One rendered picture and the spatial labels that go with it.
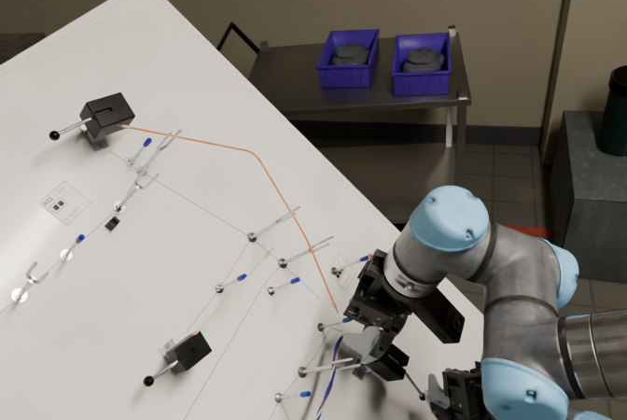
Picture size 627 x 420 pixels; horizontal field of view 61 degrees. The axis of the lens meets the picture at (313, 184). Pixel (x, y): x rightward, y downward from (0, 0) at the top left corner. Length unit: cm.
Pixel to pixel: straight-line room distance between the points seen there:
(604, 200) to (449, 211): 170
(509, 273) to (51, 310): 57
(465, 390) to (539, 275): 30
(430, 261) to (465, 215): 7
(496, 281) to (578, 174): 177
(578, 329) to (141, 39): 80
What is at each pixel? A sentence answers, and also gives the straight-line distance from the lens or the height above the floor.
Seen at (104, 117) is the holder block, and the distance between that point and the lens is 79.
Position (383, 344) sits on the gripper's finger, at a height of 127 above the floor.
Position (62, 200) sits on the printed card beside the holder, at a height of 149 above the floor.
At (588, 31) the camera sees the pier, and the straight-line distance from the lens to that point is 273.
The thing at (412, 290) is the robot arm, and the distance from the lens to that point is 68.
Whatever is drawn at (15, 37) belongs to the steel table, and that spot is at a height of 83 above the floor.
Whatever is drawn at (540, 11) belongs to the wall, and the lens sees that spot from 285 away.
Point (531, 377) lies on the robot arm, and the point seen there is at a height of 147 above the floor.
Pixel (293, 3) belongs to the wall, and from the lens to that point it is 297.
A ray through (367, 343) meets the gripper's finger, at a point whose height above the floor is 124.
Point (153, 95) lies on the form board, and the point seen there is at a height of 151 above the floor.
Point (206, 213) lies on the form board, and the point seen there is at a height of 136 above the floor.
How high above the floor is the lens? 193
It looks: 40 degrees down
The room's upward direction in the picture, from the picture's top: 11 degrees counter-clockwise
